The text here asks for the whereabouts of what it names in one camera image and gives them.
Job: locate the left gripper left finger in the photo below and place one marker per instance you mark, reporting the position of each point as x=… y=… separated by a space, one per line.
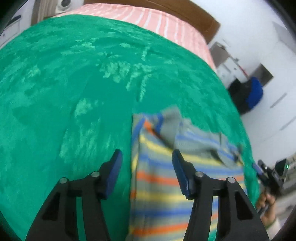
x=57 y=217

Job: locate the multicolour striped knit sweater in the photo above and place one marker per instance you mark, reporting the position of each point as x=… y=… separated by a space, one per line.
x=159 y=210

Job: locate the black blue clothes pile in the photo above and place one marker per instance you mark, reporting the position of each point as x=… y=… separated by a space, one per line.
x=247 y=95

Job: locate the right hand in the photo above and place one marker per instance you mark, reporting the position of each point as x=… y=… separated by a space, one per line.
x=267 y=202

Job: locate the white side cabinet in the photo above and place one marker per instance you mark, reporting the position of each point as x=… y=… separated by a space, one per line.
x=227 y=67

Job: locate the green floral blanket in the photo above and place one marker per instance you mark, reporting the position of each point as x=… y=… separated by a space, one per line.
x=74 y=88

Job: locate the brown wooden headboard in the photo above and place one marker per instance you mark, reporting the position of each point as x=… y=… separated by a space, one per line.
x=183 y=9

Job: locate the pink striped bed sheet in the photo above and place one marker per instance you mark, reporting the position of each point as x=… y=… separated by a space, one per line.
x=161 y=23

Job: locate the beige curtain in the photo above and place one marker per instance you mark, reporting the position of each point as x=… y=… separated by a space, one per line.
x=43 y=9

